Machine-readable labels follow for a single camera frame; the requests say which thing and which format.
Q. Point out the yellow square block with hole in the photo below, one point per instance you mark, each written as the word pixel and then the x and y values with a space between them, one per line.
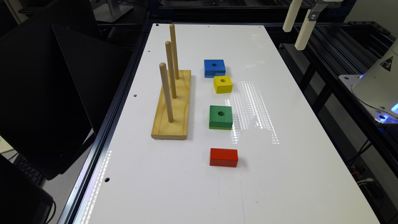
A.
pixel 222 84

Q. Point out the large black monitor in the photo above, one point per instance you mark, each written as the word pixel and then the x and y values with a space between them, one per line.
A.
pixel 56 87

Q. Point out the wooden peg base board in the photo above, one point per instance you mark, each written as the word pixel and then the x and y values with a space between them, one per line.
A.
pixel 177 130

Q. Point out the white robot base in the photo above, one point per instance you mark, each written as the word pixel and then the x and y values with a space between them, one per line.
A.
pixel 376 89

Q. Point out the middle wooden peg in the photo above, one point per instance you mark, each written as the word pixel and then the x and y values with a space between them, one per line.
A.
pixel 170 63

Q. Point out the near wooden peg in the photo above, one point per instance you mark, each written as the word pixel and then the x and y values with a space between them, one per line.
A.
pixel 166 91

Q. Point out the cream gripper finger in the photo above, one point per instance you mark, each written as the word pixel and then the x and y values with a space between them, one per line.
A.
pixel 291 15
pixel 306 30

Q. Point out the black keyboard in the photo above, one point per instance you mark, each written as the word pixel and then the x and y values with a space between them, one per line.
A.
pixel 29 170

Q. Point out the monitor stand in background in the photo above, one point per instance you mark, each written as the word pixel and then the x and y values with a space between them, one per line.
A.
pixel 111 11

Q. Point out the wooden peg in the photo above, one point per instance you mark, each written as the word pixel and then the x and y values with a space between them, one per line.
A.
pixel 166 91
pixel 170 63
pixel 174 50

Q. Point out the red rectangular block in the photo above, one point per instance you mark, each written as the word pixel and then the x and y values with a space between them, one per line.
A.
pixel 224 157

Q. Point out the green square block with hole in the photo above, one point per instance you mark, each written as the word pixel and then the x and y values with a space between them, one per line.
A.
pixel 221 117

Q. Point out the black aluminium frame rail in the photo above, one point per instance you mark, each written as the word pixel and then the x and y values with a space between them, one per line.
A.
pixel 345 49

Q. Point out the blue square block with hole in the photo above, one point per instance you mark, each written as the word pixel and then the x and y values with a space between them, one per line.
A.
pixel 214 67

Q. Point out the far wooden peg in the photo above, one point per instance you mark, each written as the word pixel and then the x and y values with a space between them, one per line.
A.
pixel 174 50

